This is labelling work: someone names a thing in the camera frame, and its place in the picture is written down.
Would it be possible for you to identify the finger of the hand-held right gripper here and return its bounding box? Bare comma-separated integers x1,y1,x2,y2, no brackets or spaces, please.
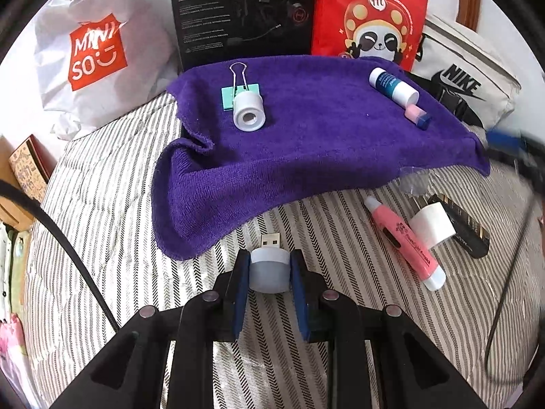
485,129,538,156

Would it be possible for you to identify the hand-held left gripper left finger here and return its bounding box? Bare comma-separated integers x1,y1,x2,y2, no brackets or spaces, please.
51,249,252,409

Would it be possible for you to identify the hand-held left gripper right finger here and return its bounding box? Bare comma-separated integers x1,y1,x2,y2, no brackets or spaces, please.
290,249,482,409

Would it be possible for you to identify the white USB night light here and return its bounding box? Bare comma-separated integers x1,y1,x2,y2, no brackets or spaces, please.
249,232,294,294

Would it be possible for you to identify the pink and blue eraser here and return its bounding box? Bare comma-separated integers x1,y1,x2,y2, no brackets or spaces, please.
404,104,432,131

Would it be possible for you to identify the black cosmetic tube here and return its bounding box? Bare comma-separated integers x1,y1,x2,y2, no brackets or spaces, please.
443,224,489,259

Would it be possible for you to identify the clear plastic cap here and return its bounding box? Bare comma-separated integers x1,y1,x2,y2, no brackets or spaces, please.
400,166,429,197

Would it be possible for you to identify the white charger plug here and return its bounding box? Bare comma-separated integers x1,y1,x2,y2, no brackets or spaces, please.
409,194,457,248

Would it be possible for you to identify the pink eraser pen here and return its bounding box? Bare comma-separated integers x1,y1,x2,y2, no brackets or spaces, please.
364,197,446,292

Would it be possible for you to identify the white bottle with blue label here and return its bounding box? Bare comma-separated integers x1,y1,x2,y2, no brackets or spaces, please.
369,67,420,106

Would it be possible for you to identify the white tape roll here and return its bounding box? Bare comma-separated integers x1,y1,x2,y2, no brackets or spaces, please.
233,91,267,133

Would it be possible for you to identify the green binder clip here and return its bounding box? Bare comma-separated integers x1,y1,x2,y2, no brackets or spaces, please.
221,62,261,110

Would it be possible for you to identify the white waist bag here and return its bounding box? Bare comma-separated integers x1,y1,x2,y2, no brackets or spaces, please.
404,13,522,131

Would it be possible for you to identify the striped bedsheet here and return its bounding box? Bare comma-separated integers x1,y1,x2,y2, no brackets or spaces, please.
26,89,541,409

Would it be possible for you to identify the purple towel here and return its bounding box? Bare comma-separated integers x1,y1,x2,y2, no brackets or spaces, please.
152,55,491,261

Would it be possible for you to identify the red paper bag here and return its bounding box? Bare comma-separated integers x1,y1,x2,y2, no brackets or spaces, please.
311,0,431,73

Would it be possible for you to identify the pink plastic bag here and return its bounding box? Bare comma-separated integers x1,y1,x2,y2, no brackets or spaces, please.
0,313,30,393

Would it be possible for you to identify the brown patterned box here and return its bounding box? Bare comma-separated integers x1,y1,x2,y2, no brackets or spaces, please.
9,134,54,203

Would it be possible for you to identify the black cardboard box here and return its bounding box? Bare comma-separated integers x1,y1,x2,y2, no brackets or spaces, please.
168,0,318,73

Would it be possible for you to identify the white plastic shopping bag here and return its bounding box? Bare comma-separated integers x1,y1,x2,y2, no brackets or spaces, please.
33,0,180,141

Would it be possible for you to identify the black cable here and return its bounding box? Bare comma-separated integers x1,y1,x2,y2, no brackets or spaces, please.
485,196,538,376
0,179,122,334

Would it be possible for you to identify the wooden door frame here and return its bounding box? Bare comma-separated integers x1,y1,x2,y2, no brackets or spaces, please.
457,0,482,32

